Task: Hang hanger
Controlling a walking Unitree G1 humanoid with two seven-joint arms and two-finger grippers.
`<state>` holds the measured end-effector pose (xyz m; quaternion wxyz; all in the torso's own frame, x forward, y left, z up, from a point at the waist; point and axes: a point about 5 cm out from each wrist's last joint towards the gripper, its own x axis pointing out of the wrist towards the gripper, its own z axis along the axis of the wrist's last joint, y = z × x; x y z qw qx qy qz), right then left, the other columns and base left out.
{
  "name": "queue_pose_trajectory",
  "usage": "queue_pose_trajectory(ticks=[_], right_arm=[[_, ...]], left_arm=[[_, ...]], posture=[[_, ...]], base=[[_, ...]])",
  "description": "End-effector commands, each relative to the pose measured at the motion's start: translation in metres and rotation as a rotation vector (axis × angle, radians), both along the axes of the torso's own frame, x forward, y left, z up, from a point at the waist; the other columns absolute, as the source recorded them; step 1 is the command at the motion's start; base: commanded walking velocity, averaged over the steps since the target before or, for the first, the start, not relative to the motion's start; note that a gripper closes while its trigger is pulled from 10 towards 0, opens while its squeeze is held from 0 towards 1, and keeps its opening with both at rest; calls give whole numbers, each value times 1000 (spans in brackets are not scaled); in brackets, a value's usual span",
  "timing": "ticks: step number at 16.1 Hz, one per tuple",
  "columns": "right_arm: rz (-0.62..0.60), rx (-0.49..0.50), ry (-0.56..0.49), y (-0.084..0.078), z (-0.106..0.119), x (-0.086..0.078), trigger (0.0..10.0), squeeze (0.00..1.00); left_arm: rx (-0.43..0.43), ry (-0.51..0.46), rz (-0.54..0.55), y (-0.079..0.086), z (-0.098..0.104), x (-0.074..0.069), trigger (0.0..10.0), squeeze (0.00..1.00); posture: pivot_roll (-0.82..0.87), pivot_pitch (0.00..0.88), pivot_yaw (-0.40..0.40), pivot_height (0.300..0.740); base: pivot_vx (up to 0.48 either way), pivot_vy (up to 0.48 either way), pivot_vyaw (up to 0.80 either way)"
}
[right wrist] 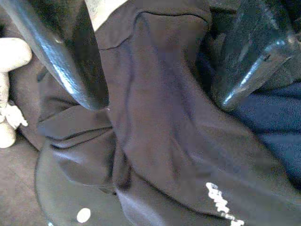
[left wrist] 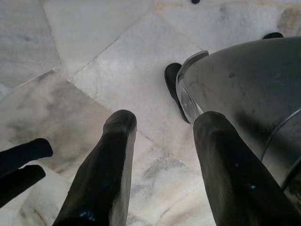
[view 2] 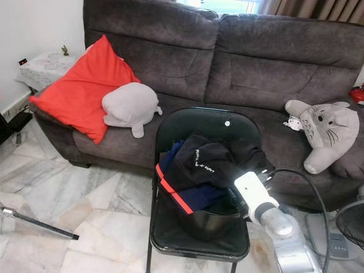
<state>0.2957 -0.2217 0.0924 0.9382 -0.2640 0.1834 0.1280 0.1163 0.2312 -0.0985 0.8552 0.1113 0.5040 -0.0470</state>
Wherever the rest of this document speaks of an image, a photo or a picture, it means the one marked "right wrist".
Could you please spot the white plastic piece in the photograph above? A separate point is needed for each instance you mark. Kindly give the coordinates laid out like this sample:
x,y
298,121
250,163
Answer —
x,y
9,58

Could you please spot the navy shirt red stripe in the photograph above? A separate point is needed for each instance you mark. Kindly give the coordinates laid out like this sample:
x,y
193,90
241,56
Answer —
x,y
282,131

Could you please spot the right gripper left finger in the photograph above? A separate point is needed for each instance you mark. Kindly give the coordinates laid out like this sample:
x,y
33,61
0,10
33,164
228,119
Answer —
x,y
65,58

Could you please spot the black shirt white print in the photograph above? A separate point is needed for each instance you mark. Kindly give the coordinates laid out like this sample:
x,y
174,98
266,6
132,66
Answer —
x,y
160,117

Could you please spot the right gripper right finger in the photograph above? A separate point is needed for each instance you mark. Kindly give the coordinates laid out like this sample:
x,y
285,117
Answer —
x,y
249,58

